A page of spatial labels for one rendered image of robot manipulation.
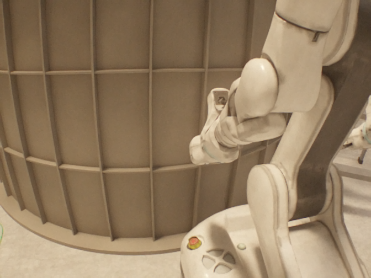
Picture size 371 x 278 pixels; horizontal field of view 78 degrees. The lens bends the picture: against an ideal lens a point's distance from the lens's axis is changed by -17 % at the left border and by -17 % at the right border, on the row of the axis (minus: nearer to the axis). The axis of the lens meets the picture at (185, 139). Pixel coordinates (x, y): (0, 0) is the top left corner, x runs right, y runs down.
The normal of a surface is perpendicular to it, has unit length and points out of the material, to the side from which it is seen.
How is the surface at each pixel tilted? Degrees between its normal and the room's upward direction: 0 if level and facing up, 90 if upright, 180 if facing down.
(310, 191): 60
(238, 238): 0
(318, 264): 23
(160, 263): 0
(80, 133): 90
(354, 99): 110
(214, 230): 0
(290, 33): 104
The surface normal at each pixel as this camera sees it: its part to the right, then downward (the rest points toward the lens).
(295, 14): -0.66, 0.53
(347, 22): 0.17, 0.42
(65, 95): -0.09, 0.40
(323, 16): 0.12, 0.75
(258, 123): -0.40, -0.10
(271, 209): -0.87, 0.04
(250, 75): -0.95, -0.05
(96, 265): 0.04, -0.91
